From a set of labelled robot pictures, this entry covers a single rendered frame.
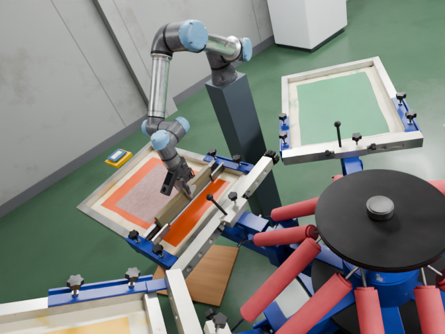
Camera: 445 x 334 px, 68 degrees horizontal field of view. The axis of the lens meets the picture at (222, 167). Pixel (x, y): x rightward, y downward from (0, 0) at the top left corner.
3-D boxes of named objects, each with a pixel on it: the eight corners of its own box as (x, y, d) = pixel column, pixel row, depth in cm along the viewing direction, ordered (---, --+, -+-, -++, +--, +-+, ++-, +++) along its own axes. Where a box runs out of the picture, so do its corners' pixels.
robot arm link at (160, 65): (145, 21, 141) (136, 135, 144) (163, 18, 135) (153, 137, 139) (163, 30, 151) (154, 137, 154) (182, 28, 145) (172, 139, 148)
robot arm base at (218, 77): (226, 69, 196) (222, 54, 190) (242, 74, 186) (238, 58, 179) (207, 82, 192) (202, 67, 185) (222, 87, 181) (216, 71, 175)
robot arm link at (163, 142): (171, 128, 131) (159, 142, 126) (181, 148, 138) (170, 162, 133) (157, 126, 135) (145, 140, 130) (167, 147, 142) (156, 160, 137)
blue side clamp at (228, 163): (206, 167, 175) (201, 158, 171) (211, 162, 178) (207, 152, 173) (251, 181, 157) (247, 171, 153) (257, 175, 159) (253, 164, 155)
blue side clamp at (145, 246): (131, 248, 148) (124, 238, 144) (139, 239, 151) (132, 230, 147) (175, 276, 130) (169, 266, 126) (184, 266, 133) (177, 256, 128)
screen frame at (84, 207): (79, 211, 178) (75, 207, 175) (153, 145, 206) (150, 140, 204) (177, 272, 130) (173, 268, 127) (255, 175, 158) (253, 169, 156)
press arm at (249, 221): (228, 224, 135) (224, 217, 132) (236, 214, 138) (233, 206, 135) (263, 240, 124) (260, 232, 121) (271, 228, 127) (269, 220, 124)
